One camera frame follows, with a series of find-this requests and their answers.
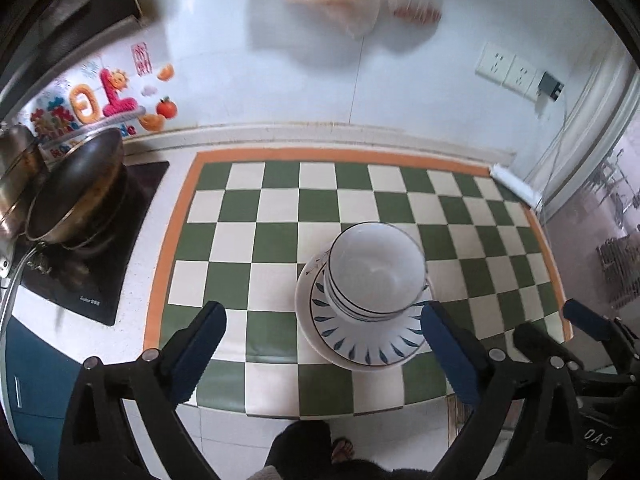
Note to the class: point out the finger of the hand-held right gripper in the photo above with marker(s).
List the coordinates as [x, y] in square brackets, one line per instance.
[585, 316]
[537, 342]

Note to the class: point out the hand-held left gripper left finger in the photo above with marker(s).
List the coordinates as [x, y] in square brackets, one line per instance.
[195, 355]

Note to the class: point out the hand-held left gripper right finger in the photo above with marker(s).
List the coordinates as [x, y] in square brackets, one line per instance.
[450, 355]

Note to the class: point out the white plate blue leaf pattern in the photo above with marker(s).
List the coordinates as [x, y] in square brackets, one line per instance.
[370, 342]

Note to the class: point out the white bowl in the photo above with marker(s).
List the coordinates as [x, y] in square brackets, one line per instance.
[375, 265]
[345, 307]

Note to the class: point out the black induction cooktop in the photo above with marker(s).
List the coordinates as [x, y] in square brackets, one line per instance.
[110, 280]

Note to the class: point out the person's dark trouser leg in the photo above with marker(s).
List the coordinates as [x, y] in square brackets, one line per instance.
[300, 450]

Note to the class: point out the person's foot in sandal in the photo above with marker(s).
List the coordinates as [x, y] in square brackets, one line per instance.
[342, 450]

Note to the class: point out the white sealing strip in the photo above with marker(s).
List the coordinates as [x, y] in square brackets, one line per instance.
[517, 187]

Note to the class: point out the blue cabinet door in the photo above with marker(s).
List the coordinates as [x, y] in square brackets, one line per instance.
[35, 385]

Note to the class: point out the green white checkered mat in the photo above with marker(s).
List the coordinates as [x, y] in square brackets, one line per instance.
[280, 212]

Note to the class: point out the dark frying pan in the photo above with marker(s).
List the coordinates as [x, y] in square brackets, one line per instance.
[80, 175]

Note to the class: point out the black power adapter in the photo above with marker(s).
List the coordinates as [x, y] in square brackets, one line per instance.
[551, 87]

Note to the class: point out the steel pot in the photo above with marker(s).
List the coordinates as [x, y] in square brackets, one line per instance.
[15, 160]

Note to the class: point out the dark range hood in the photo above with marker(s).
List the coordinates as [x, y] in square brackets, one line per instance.
[50, 35]

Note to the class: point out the white wall socket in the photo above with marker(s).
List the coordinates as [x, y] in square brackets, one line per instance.
[522, 79]
[495, 62]

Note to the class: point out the group of colourful wall stickers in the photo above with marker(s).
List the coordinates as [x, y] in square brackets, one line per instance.
[107, 100]

